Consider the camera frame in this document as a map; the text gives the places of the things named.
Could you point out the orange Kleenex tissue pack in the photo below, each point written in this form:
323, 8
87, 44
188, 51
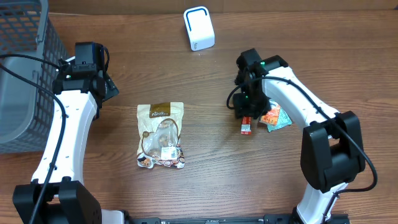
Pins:
272, 116

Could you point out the brown white snack bag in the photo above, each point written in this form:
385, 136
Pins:
160, 127

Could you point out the grey plastic mesh basket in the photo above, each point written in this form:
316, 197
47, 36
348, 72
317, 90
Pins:
32, 45

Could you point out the teal wet wipes pack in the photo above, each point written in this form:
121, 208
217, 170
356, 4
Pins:
284, 119

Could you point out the red snack stick packet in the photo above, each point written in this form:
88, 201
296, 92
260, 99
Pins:
246, 126

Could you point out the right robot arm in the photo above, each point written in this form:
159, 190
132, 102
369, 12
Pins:
332, 145

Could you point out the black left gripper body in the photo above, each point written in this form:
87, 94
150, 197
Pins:
111, 89

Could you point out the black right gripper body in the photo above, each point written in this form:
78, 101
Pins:
255, 104

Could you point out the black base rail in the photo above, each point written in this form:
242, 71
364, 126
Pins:
217, 221

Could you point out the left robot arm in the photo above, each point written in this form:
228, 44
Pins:
56, 193

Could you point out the white barcode scanner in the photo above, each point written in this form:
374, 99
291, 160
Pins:
199, 28

